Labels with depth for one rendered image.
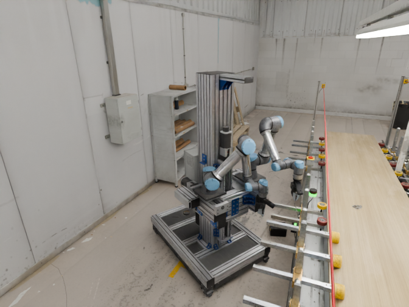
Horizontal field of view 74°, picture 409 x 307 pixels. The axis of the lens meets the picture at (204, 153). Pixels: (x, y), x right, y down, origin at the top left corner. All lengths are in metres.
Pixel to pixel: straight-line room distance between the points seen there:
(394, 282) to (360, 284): 0.21
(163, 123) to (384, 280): 3.40
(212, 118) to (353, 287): 1.57
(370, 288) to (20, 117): 3.12
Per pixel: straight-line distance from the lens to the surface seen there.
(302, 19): 9.94
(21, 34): 3.17
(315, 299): 2.26
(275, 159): 2.34
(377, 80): 9.94
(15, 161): 3.16
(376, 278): 2.14
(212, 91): 2.35
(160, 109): 4.33
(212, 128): 2.43
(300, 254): 1.79
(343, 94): 9.95
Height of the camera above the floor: 2.27
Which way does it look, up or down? 22 degrees down
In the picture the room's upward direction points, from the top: 1 degrees counter-clockwise
